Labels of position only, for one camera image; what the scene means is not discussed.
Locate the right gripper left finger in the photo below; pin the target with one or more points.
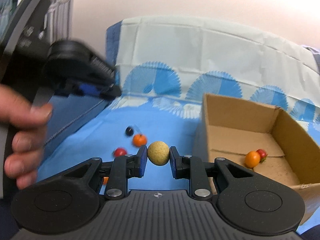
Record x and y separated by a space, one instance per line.
121 170

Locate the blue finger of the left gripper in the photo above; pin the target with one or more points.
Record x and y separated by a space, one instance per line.
78 89

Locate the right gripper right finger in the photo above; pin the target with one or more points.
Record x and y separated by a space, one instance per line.
195 170

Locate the yellow-green longan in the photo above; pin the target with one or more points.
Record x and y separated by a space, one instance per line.
158 153

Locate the large orange tangerine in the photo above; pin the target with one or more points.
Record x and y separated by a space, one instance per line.
252 159

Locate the red tomato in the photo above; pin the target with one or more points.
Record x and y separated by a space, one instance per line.
119 152
263 154

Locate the person's left hand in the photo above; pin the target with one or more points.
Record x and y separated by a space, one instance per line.
27 144

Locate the orange tangerine near left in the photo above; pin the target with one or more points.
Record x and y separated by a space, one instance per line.
105 180

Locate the blue denim sofa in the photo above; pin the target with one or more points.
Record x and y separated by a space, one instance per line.
68 115

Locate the orange tangerine with stem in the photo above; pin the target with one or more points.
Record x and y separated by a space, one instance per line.
139 139

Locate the dark cherry far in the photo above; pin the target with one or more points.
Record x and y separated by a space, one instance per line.
129 131

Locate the brown cardboard box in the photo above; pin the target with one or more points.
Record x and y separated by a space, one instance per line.
232 127

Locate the blue patterned table cloth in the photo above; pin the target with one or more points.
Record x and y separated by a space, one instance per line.
166 64

